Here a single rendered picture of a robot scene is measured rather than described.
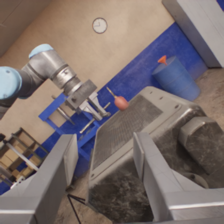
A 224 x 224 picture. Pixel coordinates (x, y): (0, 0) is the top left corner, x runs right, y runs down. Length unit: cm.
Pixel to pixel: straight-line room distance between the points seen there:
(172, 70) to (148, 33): 111
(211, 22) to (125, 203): 366
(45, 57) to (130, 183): 53
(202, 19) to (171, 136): 341
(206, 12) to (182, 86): 148
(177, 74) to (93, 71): 178
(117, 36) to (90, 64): 85
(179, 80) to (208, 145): 283
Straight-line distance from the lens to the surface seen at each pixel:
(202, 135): 51
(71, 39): 388
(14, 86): 51
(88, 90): 64
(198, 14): 380
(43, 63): 64
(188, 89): 342
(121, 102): 90
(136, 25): 391
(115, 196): 62
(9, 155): 456
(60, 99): 341
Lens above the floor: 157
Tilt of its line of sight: 12 degrees down
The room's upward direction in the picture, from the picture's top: 43 degrees counter-clockwise
